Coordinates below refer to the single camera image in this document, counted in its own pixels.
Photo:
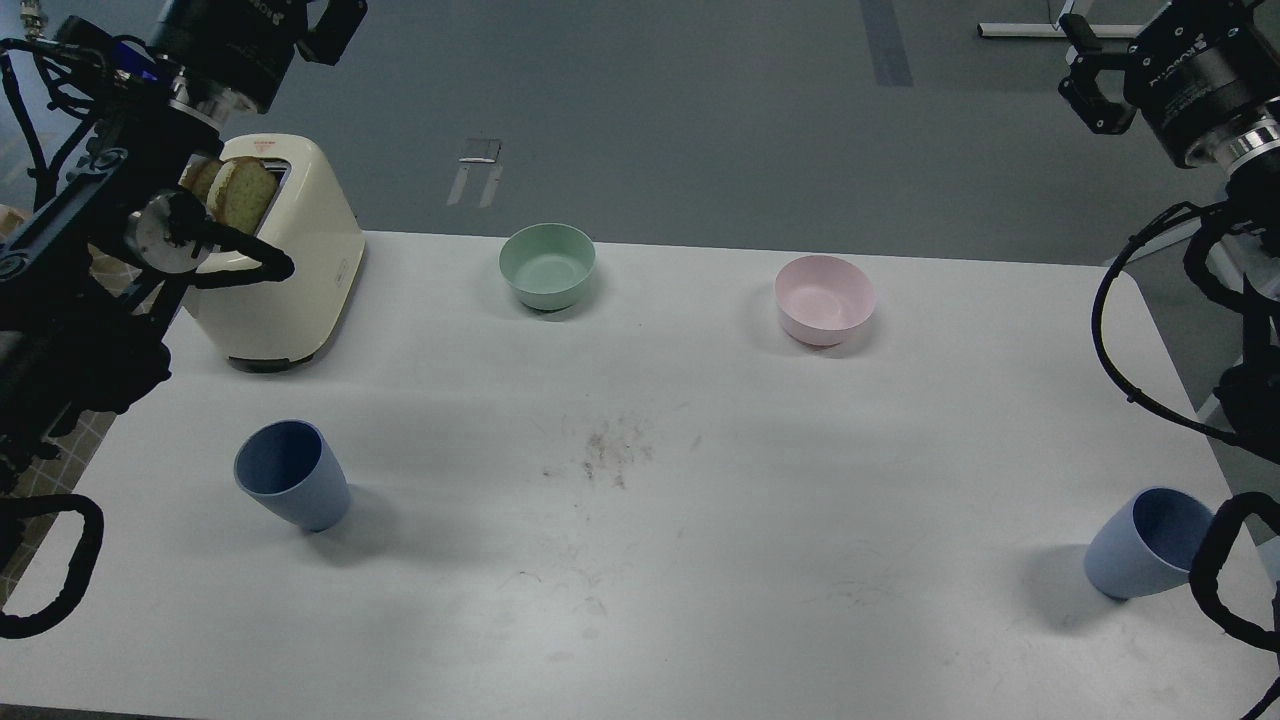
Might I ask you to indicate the white stand base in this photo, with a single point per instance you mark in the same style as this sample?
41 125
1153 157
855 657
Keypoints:
1052 27

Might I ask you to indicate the toast slice front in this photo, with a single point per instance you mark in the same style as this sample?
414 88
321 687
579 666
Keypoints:
241 194

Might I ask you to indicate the dark blue cup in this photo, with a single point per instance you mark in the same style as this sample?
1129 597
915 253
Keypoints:
290 468

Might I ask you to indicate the light blue cup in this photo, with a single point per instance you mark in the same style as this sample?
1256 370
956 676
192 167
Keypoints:
1148 546

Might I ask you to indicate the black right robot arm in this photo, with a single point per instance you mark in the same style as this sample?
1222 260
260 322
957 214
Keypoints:
1247 391

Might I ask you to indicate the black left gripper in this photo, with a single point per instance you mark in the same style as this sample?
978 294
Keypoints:
248 46

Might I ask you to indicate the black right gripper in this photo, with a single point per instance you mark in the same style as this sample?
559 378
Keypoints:
1201 70

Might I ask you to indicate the pink bowl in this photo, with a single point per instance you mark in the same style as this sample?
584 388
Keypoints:
822 300

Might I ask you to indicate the toast slice back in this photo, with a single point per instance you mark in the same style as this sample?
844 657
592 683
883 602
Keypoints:
199 175

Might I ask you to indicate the green bowl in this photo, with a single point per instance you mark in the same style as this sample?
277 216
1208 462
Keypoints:
548 266

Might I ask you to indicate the toast slice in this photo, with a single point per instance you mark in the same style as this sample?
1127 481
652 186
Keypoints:
241 194
199 175

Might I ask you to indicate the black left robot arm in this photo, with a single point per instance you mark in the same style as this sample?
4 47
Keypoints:
111 127

